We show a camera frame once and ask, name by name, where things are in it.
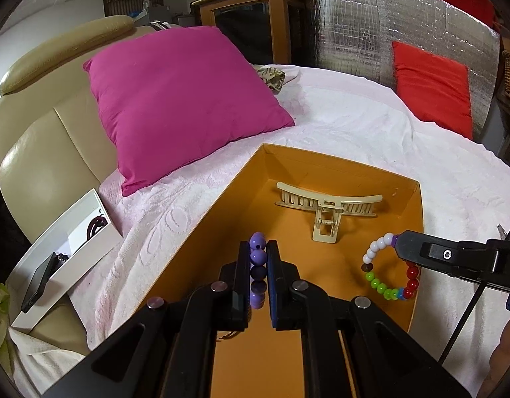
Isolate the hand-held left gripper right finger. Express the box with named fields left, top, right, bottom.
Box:
left=267, top=239, right=472, bottom=398

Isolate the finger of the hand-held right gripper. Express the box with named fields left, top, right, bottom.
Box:
left=393, top=229, right=490, bottom=277

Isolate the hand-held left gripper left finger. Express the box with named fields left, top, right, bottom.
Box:
left=43, top=239, right=252, bottom=398

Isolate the purple bead bracelet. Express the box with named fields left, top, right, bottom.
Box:
left=248, top=232, right=269, bottom=310

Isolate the orange cardboard box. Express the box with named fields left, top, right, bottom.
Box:
left=145, top=143, right=425, bottom=398

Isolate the multicolour bead bracelet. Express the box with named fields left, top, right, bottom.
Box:
left=361, top=232, right=421, bottom=301

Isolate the person's right forearm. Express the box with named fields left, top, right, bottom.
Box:
left=477, top=313, right=510, bottom=398

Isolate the cream hair claw clip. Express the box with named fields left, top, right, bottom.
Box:
left=274, top=181, right=383, bottom=244

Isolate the white embossed blanket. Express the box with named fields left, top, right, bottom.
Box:
left=10, top=64, right=510, bottom=398

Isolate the white cardboard box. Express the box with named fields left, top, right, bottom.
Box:
left=8, top=188, right=124, bottom=334

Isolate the dark red round item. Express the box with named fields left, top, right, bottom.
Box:
left=84, top=213, right=108, bottom=241

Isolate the small red pillow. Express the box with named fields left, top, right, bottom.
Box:
left=392, top=40, right=475, bottom=141

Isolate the magenta pillow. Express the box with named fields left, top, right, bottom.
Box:
left=83, top=26, right=296, bottom=197

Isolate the leaf patterned cloth pouch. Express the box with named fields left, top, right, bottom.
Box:
left=255, top=65, right=286, bottom=94

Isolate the black smartphone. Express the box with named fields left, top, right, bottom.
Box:
left=21, top=252, right=61, bottom=314

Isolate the beige leather sofa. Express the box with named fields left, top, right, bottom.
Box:
left=0, top=14, right=156, bottom=357

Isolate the silver foil insulation sheet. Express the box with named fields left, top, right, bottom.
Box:
left=302, top=0, right=502, bottom=142

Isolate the wooden cabinet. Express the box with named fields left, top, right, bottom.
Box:
left=191, top=0, right=309, bottom=67

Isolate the dark slatted screen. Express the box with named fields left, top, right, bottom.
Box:
left=103, top=0, right=163, bottom=18

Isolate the black cable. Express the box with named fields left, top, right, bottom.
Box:
left=438, top=218, right=510, bottom=363

